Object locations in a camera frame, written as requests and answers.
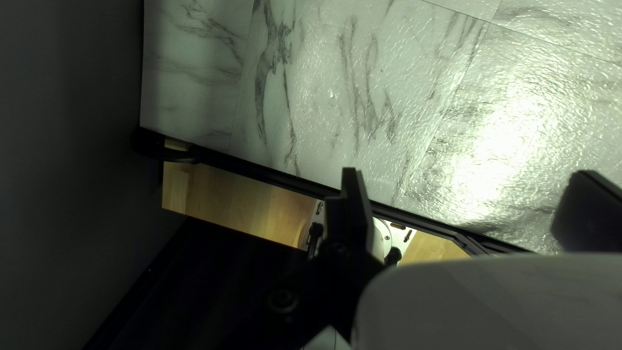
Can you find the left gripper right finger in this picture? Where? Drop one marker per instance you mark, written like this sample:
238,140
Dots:
593,214

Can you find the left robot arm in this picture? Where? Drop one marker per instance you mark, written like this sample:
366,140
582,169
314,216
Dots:
381,238

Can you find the black frame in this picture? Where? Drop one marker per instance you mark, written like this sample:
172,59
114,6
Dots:
272,173

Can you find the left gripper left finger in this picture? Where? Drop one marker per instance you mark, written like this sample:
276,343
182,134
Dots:
347,253

